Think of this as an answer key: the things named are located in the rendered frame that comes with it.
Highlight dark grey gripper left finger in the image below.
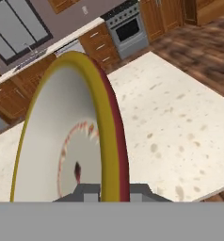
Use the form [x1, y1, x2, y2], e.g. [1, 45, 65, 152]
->
[53, 184, 102, 203]

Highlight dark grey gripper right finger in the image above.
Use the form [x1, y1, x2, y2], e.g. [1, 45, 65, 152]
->
[128, 184, 174, 203]

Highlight yellow rimmed red white bowl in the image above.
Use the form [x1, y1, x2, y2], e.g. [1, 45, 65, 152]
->
[9, 51, 131, 203]

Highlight wooden base cupboard run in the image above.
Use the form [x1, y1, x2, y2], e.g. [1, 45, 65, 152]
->
[0, 22, 121, 126]

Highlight stainless steel dishwasher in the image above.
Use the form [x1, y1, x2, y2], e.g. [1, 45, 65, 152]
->
[54, 39, 87, 58]

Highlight silver sink tap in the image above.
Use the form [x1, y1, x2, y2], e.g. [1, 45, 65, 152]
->
[22, 42, 40, 60]

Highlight stainless steel oven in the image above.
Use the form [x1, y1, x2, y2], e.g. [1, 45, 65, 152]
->
[100, 0, 151, 60]

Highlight dark framed window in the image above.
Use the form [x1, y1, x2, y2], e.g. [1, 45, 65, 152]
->
[0, 0, 55, 66]

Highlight wooden tall cupboard run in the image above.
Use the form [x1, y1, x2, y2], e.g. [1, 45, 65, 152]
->
[138, 0, 224, 43]

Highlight wooden wall cupboard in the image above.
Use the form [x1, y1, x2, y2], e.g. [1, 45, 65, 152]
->
[47, 0, 81, 15]

